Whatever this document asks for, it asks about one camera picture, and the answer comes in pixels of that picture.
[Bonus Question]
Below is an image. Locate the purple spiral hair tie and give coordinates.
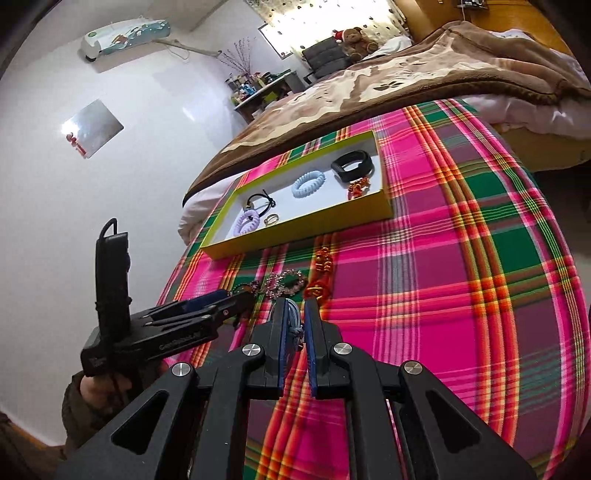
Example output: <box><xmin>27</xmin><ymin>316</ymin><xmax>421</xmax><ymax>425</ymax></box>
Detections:
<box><xmin>232</xmin><ymin>208</ymin><xmax>263</xmax><ymax>238</ymax></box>

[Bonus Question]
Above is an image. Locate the cluttered desk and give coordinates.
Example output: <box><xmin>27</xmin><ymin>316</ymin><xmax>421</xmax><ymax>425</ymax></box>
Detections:
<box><xmin>230</xmin><ymin>70</ymin><xmax>305</xmax><ymax>123</ymax></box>

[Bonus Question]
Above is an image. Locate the floral curtain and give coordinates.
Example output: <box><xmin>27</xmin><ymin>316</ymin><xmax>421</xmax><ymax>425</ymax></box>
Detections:
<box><xmin>245</xmin><ymin>0</ymin><xmax>409</xmax><ymax>50</ymax></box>

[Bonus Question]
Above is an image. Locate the white air conditioner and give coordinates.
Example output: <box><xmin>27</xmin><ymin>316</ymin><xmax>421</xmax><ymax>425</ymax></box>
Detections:
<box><xmin>81</xmin><ymin>17</ymin><xmax>171</xmax><ymax>61</ymax></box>

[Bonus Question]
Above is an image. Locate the light blue spiral hair tie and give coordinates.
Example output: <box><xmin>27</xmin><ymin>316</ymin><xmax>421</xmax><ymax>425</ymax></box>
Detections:
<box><xmin>290</xmin><ymin>169</ymin><xmax>328</xmax><ymax>199</ymax></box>

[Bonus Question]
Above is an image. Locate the black smart band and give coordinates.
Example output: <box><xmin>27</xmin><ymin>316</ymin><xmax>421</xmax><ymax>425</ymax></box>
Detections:
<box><xmin>331</xmin><ymin>150</ymin><xmax>374</xmax><ymax>183</ymax></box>

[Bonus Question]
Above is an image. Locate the person left hand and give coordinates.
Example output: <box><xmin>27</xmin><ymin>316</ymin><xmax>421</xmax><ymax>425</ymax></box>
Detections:
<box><xmin>79</xmin><ymin>359</ymin><xmax>170</xmax><ymax>411</ymax></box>

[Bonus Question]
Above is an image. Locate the wooden headboard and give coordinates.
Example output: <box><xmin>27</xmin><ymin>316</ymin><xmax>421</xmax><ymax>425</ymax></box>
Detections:
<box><xmin>458</xmin><ymin>0</ymin><xmax>572</xmax><ymax>54</ymax></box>

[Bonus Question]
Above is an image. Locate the wall poster calendar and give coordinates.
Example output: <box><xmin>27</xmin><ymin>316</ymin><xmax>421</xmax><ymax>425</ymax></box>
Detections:
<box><xmin>60</xmin><ymin>99</ymin><xmax>124</xmax><ymax>159</ymax></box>

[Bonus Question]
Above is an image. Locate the pink plaid cloth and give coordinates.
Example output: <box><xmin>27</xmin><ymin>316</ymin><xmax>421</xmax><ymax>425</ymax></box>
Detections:
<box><xmin>161</xmin><ymin>99</ymin><xmax>590</xmax><ymax>479</ymax></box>

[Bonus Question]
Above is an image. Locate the red gold knotted bracelet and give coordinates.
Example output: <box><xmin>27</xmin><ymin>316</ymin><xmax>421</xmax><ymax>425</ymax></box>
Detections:
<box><xmin>346</xmin><ymin>177</ymin><xmax>373</xmax><ymax>201</ymax></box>

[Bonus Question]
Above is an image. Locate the black cord bead necklace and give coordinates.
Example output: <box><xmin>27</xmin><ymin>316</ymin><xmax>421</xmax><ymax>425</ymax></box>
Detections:
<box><xmin>244</xmin><ymin>188</ymin><xmax>279</xmax><ymax>219</ymax></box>

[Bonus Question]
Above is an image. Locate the dried branch vase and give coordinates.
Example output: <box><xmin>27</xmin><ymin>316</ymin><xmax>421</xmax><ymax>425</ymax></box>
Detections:
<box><xmin>217</xmin><ymin>37</ymin><xmax>252</xmax><ymax>76</ymax></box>

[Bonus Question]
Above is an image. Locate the dark grey chair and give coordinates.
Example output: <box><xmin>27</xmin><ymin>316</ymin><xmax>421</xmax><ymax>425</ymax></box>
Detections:
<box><xmin>301</xmin><ymin>37</ymin><xmax>353</xmax><ymax>85</ymax></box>

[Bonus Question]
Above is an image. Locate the teddy bear santa hat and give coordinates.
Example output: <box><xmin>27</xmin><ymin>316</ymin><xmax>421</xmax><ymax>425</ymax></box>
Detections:
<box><xmin>334</xmin><ymin>27</ymin><xmax>379</xmax><ymax>62</ymax></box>

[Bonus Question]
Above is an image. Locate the yellow-green shallow box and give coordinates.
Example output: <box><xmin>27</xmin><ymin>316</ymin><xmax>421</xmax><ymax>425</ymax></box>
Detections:
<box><xmin>201</xmin><ymin>130</ymin><xmax>393</xmax><ymax>259</ymax></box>

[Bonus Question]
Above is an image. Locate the rhinestone bracelet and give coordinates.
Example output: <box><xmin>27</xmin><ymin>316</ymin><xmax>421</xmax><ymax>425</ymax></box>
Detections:
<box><xmin>260</xmin><ymin>268</ymin><xmax>310</xmax><ymax>298</ymax></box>

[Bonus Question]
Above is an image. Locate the brown fleece blanket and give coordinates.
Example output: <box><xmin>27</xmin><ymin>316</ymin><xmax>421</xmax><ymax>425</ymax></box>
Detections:
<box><xmin>185</xmin><ymin>21</ymin><xmax>590</xmax><ymax>198</ymax></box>

